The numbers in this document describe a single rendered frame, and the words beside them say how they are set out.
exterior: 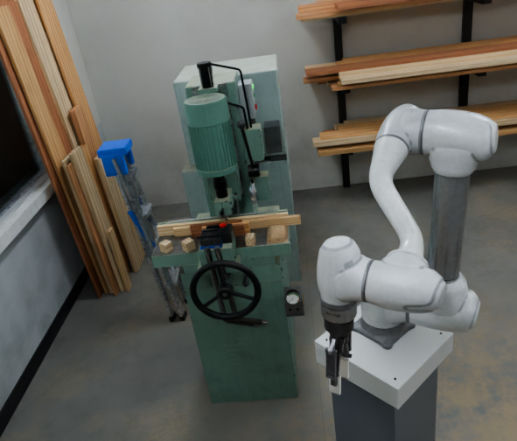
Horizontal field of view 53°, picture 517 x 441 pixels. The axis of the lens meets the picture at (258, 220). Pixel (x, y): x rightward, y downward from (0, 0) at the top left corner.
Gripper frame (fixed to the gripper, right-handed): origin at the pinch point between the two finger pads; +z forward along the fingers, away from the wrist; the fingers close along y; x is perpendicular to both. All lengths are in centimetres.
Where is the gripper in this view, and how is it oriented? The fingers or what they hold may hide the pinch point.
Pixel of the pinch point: (338, 375)
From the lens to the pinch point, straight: 145.9
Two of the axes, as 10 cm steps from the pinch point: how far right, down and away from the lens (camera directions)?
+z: 0.7, 8.9, 4.4
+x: 8.8, 1.5, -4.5
